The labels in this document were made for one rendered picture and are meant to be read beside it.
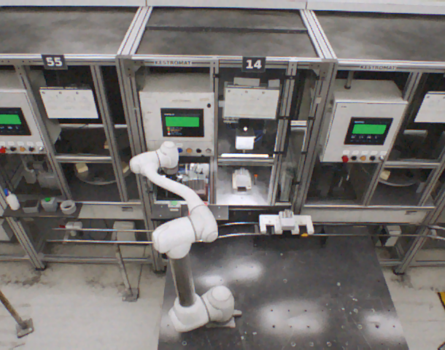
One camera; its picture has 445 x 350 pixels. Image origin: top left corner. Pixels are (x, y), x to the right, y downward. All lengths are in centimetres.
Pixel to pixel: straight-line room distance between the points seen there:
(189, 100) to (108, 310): 195
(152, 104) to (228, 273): 124
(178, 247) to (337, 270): 132
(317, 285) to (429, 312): 131
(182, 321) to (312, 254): 109
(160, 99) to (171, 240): 81
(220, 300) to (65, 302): 166
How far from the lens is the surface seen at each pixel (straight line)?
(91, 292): 351
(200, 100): 215
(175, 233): 182
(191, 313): 221
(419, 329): 361
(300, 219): 276
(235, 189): 277
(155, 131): 231
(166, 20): 260
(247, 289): 260
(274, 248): 280
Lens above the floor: 293
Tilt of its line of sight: 42 degrees down
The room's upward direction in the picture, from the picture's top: 2 degrees clockwise
